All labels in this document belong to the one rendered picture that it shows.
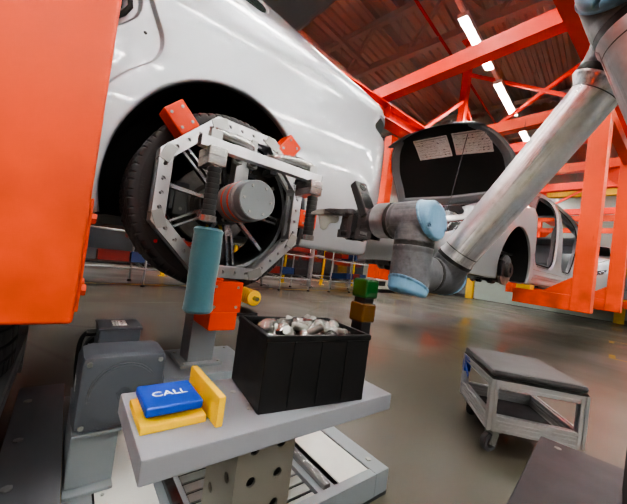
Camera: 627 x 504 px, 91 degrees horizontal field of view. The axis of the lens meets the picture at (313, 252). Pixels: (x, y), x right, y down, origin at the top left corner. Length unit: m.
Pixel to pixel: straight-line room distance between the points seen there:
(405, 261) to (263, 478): 0.47
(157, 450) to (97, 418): 0.48
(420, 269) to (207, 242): 0.60
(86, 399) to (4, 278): 0.35
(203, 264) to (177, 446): 0.60
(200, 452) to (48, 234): 0.42
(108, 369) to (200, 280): 0.31
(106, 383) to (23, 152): 0.50
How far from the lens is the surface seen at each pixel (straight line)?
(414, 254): 0.70
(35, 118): 0.68
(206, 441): 0.46
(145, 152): 1.16
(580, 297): 4.13
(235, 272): 1.15
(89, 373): 0.88
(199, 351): 1.33
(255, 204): 1.00
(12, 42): 0.71
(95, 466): 1.03
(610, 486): 1.02
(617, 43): 0.70
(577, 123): 0.82
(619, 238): 6.10
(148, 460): 0.44
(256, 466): 0.56
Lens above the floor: 0.68
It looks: 1 degrees up
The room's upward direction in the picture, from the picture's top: 8 degrees clockwise
